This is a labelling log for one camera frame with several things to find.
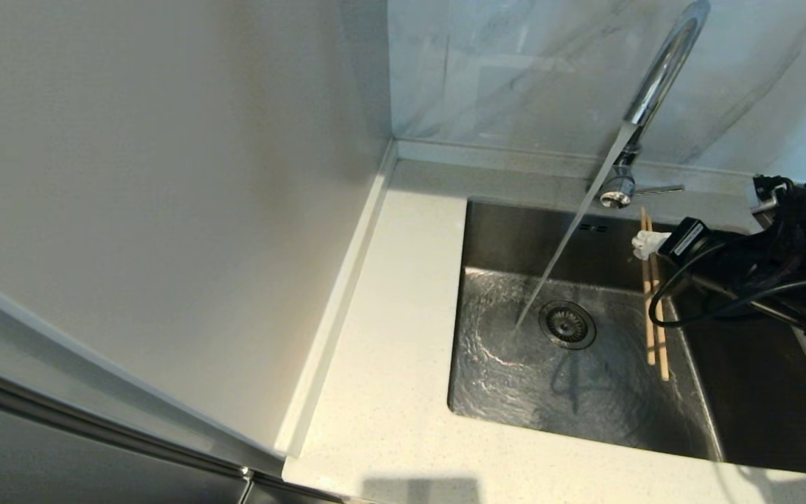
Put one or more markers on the thin chrome faucet lever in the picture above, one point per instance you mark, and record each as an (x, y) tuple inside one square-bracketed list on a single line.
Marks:
[(658, 190)]

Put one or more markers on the chrome gooseneck faucet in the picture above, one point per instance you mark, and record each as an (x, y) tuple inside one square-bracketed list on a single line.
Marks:
[(663, 70)]

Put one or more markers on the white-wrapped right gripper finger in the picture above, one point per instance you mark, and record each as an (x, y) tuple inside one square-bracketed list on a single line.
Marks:
[(649, 256), (651, 241)]

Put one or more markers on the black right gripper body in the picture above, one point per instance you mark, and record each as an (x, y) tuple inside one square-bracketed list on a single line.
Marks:
[(697, 241)]

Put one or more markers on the stainless steel sink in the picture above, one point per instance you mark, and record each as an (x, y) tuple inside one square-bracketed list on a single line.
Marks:
[(585, 406)]

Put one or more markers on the round metal drain strainer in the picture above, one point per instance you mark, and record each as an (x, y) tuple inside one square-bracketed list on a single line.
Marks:
[(568, 325)]

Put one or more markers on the grey refrigerator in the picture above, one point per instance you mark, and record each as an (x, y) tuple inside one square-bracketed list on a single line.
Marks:
[(60, 462)]

